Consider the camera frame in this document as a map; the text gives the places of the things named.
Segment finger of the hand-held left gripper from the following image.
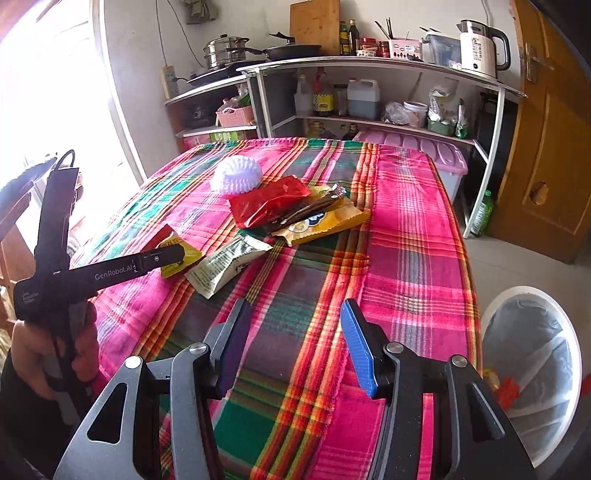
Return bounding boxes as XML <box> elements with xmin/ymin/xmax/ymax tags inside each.
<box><xmin>131</xmin><ymin>244</ymin><xmax>185</xmax><ymax>276</ymax></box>

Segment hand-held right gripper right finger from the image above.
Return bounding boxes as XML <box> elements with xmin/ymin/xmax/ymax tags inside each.
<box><xmin>339</xmin><ymin>298</ymin><xmax>539</xmax><ymax>480</ymax></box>

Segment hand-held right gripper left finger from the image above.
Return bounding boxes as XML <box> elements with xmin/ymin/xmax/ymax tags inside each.
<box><xmin>53</xmin><ymin>298</ymin><xmax>254</xmax><ymax>480</ymax></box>

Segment small yellow red packet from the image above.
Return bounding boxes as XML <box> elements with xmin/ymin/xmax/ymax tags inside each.
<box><xmin>154</xmin><ymin>224</ymin><xmax>204</xmax><ymax>279</ymax></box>

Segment white green snack packet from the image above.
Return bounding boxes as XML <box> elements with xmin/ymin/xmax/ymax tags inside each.
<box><xmin>185</xmin><ymin>233</ymin><xmax>274</xmax><ymax>300</ymax></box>

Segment white paper cup liner stack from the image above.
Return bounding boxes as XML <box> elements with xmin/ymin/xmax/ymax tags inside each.
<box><xmin>209</xmin><ymin>154</ymin><xmax>263</xmax><ymax>195</ymax></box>

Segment red plastic wrapper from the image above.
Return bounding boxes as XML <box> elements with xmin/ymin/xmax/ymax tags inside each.
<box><xmin>228</xmin><ymin>175</ymin><xmax>311</xmax><ymax>229</ymax></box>

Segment orange yellow snack bag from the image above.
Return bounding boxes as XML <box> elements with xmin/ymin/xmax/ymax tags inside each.
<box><xmin>271</xmin><ymin>185</ymin><xmax>372</xmax><ymax>246</ymax></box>

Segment brown snack wrapper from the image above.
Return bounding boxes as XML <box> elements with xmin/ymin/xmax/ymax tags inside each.
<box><xmin>265</xmin><ymin>184</ymin><xmax>347</xmax><ymax>232</ymax></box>

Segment orange wrapper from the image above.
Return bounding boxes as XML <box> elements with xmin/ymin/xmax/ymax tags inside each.
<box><xmin>496</xmin><ymin>376</ymin><xmax>522</xmax><ymax>409</ymax></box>

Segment white plastic bin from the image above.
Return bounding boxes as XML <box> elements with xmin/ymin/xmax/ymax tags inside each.
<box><xmin>480</xmin><ymin>285</ymin><xmax>583</xmax><ymax>468</ymax></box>

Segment translucent bin liner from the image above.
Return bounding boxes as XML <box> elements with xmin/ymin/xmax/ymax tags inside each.
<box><xmin>482</xmin><ymin>295</ymin><xmax>575</xmax><ymax>416</ymax></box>

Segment person's left forearm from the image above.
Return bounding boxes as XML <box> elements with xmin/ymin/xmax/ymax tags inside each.
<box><xmin>0</xmin><ymin>355</ymin><xmax>61</xmax><ymax>480</ymax></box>

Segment person's left hand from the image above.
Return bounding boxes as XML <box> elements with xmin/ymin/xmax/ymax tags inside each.
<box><xmin>11</xmin><ymin>302</ymin><xmax>101</xmax><ymax>401</ymax></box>

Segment pink green plaid tablecloth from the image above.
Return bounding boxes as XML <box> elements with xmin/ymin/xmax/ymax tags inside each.
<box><xmin>69</xmin><ymin>136</ymin><xmax>483</xmax><ymax>480</ymax></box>

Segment pink plastic basket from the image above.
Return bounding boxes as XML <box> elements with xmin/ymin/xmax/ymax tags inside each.
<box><xmin>216</xmin><ymin>104</ymin><xmax>256</xmax><ymax>128</ymax></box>

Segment low white shelf unit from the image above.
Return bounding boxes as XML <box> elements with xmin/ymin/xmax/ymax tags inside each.
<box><xmin>164</xmin><ymin>74</ymin><xmax>259</xmax><ymax>153</ymax></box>

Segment white power strip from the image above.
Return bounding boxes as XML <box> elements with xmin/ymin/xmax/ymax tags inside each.
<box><xmin>160</xmin><ymin>65</ymin><xmax>178</xmax><ymax>100</ymax></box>

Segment green soda bottle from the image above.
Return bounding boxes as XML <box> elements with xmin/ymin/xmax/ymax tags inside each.
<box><xmin>472</xmin><ymin>189</ymin><xmax>495</xmax><ymax>238</ymax></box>

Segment black induction cooktop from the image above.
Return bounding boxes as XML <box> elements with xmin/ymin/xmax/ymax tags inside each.
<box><xmin>187</xmin><ymin>62</ymin><xmax>259</xmax><ymax>86</ymax></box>

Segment pink lid storage box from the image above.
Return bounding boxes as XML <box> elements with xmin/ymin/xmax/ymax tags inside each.
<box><xmin>352</xmin><ymin>129</ymin><xmax>469</xmax><ymax>206</ymax></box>

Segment clear plastic bottle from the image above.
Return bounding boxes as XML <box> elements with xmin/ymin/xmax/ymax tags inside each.
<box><xmin>294</xmin><ymin>75</ymin><xmax>314</xmax><ymax>117</ymax></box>

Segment stainless steamer pot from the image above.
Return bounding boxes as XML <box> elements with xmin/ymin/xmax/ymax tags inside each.
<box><xmin>203</xmin><ymin>34</ymin><xmax>264</xmax><ymax>70</ymax></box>

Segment red cap oil bottle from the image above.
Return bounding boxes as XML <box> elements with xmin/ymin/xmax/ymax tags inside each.
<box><xmin>312</xmin><ymin>67</ymin><xmax>335</xmax><ymax>117</ymax></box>

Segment clear plastic bag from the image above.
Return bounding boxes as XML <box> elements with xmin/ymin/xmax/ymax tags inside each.
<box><xmin>381</xmin><ymin>102</ymin><xmax>411</xmax><ymax>126</ymax></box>

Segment white plastic tub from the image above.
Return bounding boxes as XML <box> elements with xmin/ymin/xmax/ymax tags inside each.
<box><xmin>403</xmin><ymin>100</ymin><xmax>429</xmax><ymax>128</ymax></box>

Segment black frying pan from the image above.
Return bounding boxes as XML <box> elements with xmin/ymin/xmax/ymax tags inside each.
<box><xmin>240</xmin><ymin>32</ymin><xmax>322</xmax><ymax>62</ymax></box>

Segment black appliance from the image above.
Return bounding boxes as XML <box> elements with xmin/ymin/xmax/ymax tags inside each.
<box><xmin>464</xmin><ymin>90</ymin><xmax>520</xmax><ymax>217</ymax></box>

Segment white jerrycan dark liquid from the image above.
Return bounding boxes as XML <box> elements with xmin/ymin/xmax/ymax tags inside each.
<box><xmin>347</xmin><ymin>78</ymin><xmax>382</xmax><ymax>119</ymax></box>

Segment hanging grey rag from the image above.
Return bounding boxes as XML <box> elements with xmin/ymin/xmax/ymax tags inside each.
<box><xmin>182</xmin><ymin>0</ymin><xmax>220</xmax><ymax>25</ymax></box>

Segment white plastic bags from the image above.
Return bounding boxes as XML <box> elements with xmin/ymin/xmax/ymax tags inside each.
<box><xmin>428</xmin><ymin>88</ymin><xmax>455</xmax><ymax>123</ymax></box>

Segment wooden door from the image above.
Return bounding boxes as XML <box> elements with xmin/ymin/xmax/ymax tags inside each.
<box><xmin>480</xmin><ymin>0</ymin><xmax>591</xmax><ymax>264</ymax></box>

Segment bamboo cutting board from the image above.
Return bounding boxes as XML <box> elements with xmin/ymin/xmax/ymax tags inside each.
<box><xmin>289</xmin><ymin>0</ymin><xmax>341</xmax><ymax>57</ymax></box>

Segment tall white kitchen shelf unit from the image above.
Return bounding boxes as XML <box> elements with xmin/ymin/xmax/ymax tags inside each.
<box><xmin>238</xmin><ymin>55</ymin><xmax>527</xmax><ymax>238</ymax></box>

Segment pink utensil box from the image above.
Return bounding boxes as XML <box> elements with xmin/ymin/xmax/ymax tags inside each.
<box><xmin>389</xmin><ymin>38</ymin><xmax>423</xmax><ymax>61</ymax></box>

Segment clear plastic storage container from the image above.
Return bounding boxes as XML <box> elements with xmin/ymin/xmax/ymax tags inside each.
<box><xmin>422</xmin><ymin>32</ymin><xmax>462</xmax><ymax>65</ymax></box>

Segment white electric kettle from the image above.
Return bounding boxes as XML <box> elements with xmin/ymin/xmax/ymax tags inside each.
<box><xmin>457</xmin><ymin>19</ymin><xmax>512</xmax><ymax>80</ymax></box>

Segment metal door handle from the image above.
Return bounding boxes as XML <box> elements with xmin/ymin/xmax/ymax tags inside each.
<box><xmin>524</xmin><ymin>42</ymin><xmax>555</xmax><ymax>85</ymax></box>

